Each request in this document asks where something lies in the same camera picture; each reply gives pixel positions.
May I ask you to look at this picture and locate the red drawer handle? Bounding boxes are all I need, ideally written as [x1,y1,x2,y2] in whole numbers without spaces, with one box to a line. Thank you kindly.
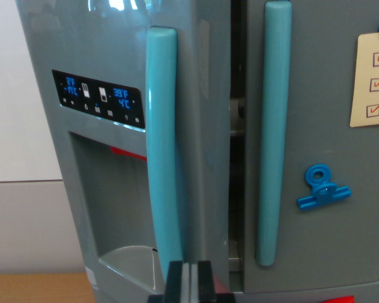
[320,295,355,303]

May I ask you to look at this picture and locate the red dispenser lever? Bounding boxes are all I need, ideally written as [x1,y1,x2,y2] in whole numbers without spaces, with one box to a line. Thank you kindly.
[109,145,148,163]

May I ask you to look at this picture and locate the teal handle of dispenser door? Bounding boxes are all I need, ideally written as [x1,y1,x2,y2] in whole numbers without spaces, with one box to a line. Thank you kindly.
[145,26,186,279]

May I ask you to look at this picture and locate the grey toy fridge body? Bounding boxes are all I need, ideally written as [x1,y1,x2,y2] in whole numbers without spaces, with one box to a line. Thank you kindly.
[85,0,379,303]

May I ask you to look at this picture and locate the grey fridge door with magnets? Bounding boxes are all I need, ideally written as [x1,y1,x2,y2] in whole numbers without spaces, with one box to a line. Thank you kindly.
[241,0,379,294]

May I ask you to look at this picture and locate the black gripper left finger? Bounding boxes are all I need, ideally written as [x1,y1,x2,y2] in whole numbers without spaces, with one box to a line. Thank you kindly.
[148,261,191,303]

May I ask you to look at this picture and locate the teal handle of magnet door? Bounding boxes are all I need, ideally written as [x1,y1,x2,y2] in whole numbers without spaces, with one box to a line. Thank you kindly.
[255,1,293,267]

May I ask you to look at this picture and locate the cream checklist note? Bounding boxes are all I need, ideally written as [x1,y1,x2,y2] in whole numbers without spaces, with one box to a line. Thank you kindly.
[349,31,379,129]

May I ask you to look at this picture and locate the blue clip magnet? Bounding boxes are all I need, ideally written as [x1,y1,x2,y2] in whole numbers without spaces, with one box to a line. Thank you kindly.
[296,163,352,213]

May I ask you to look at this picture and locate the black temperature display panel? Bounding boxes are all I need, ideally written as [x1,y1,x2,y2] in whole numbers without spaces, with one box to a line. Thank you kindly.
[51,69,146,129]

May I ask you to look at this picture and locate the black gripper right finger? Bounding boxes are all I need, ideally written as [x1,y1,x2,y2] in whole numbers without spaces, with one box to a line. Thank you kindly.
[191,261,235,303]

